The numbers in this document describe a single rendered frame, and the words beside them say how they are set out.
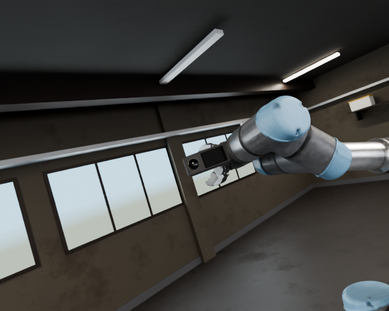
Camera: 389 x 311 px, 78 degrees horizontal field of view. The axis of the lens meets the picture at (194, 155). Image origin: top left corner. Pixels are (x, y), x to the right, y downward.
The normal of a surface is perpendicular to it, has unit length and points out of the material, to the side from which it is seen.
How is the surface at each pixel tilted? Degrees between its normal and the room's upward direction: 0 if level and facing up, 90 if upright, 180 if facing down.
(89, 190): 90
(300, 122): 81
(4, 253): 90
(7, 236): 90
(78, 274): 90
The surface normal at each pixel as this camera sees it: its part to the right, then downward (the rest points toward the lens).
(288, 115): 0.33, -0.30
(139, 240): 0.60, -0.22
